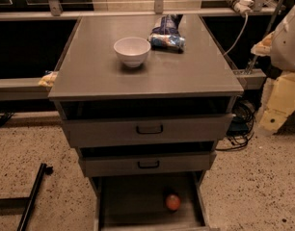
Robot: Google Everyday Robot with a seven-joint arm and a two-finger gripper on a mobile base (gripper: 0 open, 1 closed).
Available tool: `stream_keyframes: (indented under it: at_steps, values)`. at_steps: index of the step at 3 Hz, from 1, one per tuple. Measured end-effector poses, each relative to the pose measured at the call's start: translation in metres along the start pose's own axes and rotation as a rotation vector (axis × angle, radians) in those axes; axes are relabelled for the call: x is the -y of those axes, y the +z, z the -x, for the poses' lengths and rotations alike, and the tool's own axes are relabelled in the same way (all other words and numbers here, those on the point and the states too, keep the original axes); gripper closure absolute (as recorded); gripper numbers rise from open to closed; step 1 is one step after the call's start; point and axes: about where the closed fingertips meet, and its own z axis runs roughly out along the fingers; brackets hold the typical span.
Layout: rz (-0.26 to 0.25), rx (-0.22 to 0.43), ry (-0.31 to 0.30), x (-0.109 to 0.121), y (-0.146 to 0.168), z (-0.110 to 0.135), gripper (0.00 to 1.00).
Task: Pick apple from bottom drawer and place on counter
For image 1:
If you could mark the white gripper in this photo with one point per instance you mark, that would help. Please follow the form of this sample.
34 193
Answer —
288 45

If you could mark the red apple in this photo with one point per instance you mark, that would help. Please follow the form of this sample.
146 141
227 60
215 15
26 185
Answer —
172 202

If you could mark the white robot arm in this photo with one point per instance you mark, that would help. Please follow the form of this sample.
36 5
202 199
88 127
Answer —
283 47

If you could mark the top grey drawer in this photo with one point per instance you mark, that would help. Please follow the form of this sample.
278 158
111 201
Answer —
122 131

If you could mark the grey drawer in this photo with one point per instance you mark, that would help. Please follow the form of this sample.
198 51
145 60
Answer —
169 163
122 131
137 203

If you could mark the grey drawer cabinet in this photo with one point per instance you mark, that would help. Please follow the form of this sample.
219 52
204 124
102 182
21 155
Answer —
94 84

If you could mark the middle grey drawer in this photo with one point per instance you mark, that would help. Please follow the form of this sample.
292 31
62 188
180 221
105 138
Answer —
169 163

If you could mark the bottom grey drawer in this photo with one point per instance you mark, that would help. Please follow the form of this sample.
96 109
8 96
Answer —
137 203

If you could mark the white power strip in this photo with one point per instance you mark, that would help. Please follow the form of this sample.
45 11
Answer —
243 7

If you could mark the blue chip bag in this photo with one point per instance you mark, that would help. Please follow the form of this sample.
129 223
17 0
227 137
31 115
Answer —
165 34

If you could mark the white bowl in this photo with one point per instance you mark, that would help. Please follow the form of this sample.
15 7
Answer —
132 51

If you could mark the yellow sponge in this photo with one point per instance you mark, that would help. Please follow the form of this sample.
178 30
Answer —
48 80

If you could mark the black metal bar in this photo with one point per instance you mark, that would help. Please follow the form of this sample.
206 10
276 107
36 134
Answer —
29 207

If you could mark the black top drawer handle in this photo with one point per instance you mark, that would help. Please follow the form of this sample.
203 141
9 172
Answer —
149 130

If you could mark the black drawer handle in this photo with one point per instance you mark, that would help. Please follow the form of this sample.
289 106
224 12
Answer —
148 165
149 130

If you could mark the black middle drawer handle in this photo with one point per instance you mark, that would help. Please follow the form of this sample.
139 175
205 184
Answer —
148 165

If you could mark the grey metal rail frame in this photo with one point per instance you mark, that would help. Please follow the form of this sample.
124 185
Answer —
23 58

